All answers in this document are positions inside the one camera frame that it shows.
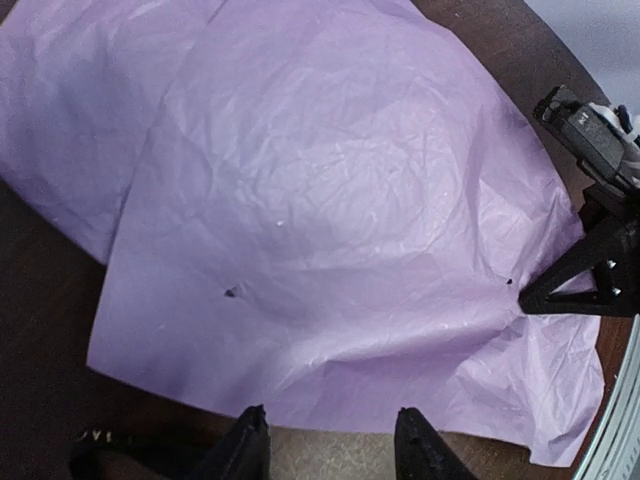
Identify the purple pink wrapping paper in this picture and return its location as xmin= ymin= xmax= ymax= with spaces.
xmin=1 ymin=1 xmax=604 ymax=467

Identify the black printed ribbon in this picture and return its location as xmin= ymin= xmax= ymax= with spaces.
xmin=68 ymin=426 xmax=206 ymax=479

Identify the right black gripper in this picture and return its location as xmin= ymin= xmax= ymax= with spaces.
xmin=518 ymin=185 xmax=639 ymax=317

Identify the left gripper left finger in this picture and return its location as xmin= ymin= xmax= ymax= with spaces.
xmin=189 ymin=405 xmax=270 ymax=480

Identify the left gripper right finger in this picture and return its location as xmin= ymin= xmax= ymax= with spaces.
xmin=394 ymin=407 xmax=477 ymax=480

